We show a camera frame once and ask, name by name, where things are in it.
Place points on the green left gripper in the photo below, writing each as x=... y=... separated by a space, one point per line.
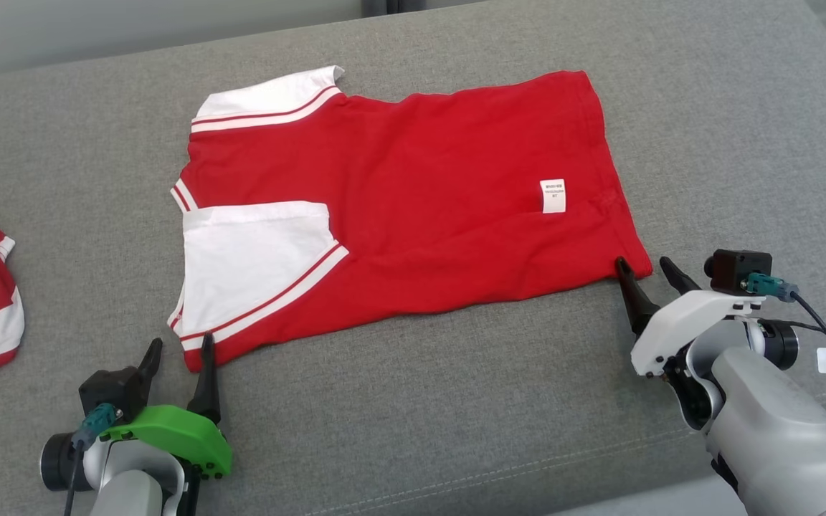
x=183 y=433

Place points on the red jersey shirt white sleeves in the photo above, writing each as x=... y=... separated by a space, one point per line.
x=427 y=193

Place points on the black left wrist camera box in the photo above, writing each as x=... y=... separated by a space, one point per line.
x=112 y=390

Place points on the grey fabric sofa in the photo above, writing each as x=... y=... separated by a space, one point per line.
x=413 y=430

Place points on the dark grey post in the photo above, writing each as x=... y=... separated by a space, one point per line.
x=395 y=6

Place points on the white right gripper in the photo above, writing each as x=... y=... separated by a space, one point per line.
x=678 y=326

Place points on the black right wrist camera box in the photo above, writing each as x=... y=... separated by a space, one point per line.
x=736 y=266

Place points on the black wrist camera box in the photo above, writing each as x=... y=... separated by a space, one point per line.
x=736 y=266
x=112 y=390

